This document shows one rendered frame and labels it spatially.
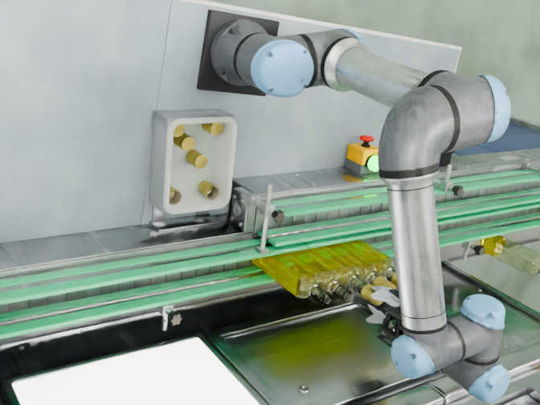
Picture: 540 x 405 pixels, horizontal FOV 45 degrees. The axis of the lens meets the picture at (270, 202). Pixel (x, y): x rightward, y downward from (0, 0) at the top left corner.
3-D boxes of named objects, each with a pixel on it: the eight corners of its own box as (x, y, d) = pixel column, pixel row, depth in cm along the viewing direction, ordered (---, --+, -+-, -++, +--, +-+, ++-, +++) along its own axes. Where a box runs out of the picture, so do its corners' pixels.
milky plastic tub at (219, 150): (148, 202, 154) (164, 216, 147) (153, 110, 146) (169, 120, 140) (212, 195, 164) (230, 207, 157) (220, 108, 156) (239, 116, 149)
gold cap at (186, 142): (173, 132, 149) (182, 137, 146) (186, 130, 151) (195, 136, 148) (173, 147, 151) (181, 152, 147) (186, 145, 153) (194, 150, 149)
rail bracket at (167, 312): (141, 314, 149) (166, 344, 139) (143, 288, 147) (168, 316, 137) (157, 311, 152) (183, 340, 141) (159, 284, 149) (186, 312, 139)
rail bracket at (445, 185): (419, 181, 187) (455, 197, 177) (424, 157, 184) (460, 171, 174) (428, 180, 189) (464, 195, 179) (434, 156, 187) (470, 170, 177)
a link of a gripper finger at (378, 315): (353, 306, 145) (382, 321, 138) (373, 301, 148) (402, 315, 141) (352, 319, 146) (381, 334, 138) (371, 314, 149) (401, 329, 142)
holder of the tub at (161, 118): (147, 222, 156) (161, 235, 150) (153, 110, 147) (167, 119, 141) (210, 214, 166) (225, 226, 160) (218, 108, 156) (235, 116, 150)
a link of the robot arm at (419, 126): (394, 94, 97) (426, 394, 106) (450, 83, 102) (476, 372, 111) (350, 96, 107) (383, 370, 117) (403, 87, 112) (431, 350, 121)
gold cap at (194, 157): (186, 149, 153) (194, 155, 150) (199, 149, 155) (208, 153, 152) (186, 164, 154) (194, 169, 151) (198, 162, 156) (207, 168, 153)
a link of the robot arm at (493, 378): (517, 361, 118) (510, 397, 122) (469, 330, 127) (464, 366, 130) (488, 377, 115) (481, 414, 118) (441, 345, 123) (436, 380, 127)
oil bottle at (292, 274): (251, 263, 162) (302, 303, 146) (254, 243, 160) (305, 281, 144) (270, 259, 165) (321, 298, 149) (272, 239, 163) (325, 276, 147)
